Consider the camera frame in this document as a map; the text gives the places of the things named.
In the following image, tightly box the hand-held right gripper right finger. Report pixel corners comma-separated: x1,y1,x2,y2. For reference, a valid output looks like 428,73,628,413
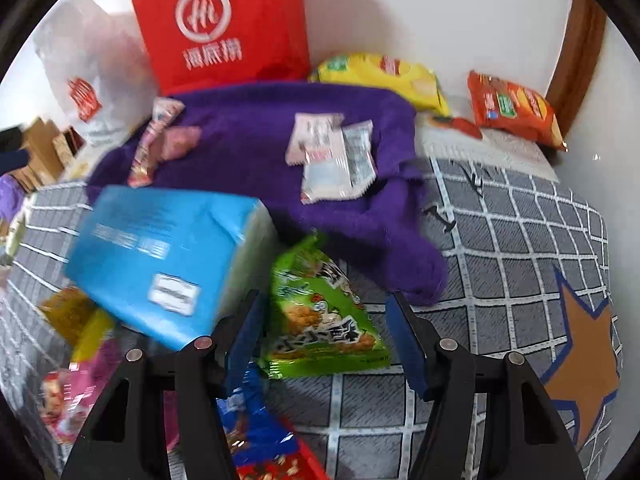
385,291,586,480

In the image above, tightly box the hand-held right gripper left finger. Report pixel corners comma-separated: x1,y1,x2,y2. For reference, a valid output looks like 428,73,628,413
60,290,266,480

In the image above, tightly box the green snack packet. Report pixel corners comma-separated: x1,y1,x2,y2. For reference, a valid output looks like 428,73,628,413
265,234,392,380

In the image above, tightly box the blue tissue box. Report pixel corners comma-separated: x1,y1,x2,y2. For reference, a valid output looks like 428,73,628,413
64,185,279,352

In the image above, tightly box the pink and yellow snack packet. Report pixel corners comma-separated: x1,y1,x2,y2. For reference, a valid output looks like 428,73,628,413
39,310,128,447

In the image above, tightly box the blue snack packet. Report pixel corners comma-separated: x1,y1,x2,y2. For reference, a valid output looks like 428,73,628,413
215,360,301,467

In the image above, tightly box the grey checked blanket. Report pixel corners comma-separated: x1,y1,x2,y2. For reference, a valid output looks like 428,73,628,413
0,157,626,480

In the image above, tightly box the white red-print snack packet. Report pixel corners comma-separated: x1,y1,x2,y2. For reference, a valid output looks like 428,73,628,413
300,146,353,206

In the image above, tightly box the yellow triangular snack packet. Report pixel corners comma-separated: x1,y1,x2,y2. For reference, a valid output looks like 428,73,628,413
39,287,97,347

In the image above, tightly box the purple towel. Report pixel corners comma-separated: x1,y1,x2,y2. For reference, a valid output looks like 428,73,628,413
85,81,449,307

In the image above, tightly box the pale pink snack packet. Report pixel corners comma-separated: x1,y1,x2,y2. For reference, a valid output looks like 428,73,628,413
155,125,203,162

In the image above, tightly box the red striped snack packet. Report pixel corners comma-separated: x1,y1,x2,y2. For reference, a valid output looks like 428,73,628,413
127,97,186,189

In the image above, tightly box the white pink snack packet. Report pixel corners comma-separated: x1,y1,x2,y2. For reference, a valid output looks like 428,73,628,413
285,112,346,166

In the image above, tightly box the orange chips bag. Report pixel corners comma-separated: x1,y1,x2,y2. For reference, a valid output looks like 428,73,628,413
467,70,569,153

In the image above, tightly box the yellow chips bag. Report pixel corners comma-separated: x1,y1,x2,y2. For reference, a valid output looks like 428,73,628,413
307,52,453,117

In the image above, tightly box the white plastic shopping bag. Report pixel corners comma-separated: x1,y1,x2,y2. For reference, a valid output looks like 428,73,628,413
32,0,157,148

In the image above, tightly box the red paper bag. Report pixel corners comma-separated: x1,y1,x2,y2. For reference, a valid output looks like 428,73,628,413
127,0,312,97

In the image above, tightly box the brown wooden door frame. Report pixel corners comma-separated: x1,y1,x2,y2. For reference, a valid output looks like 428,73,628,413
544,0,608,137

